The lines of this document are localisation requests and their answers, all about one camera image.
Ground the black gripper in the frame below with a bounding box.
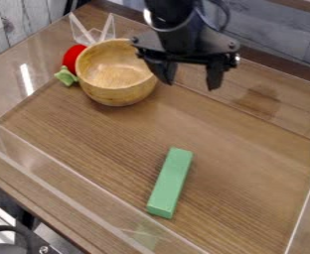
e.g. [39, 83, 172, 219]
[129, 28, 239, 90]

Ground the green rectangular stick block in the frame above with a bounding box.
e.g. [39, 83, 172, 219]
[145, 147, 193, 219]

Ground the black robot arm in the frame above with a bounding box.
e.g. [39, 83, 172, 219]
[129, 0, 239, 90]

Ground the brown wooden bowl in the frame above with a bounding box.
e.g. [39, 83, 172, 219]
[75, 39, 157, 107]

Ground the red plush tomato toy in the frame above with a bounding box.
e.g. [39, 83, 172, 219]
[54, 44, 85, 86]

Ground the clear acrylic table barrier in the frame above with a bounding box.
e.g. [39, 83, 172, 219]
[0, 113, 310, 254]

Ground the clear acrylic corner bracket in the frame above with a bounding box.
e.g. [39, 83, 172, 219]
[69, 13, 114, 46]

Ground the black table clamp mount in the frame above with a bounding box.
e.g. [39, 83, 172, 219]
[15, 210, 59, 254]

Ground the black cable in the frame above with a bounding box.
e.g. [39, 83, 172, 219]
[0, 225, 30, 254]

